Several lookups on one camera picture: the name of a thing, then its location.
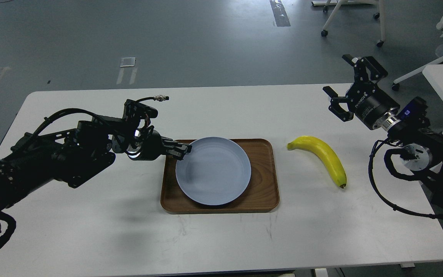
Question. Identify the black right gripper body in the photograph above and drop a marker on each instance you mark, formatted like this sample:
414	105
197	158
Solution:
369	103

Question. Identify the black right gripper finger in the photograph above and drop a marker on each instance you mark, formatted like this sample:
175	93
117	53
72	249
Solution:
336	100
367	70

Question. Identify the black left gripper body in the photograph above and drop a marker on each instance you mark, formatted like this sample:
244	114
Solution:
151	149

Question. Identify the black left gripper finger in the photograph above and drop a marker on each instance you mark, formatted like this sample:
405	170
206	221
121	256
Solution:
173	146
177	154

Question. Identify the light blue plate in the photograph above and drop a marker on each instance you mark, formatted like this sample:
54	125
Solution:
216	172

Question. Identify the yellow banana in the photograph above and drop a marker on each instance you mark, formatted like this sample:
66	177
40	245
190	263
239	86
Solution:
326	155

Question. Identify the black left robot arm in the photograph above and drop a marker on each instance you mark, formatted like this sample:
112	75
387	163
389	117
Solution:
74	145

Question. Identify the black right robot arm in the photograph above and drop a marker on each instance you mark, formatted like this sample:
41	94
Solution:
416	152

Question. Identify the brown wooden tray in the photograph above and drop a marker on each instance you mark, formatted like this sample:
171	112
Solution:
260	196

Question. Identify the white rolling table frame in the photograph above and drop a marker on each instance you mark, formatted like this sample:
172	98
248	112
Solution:
339	16

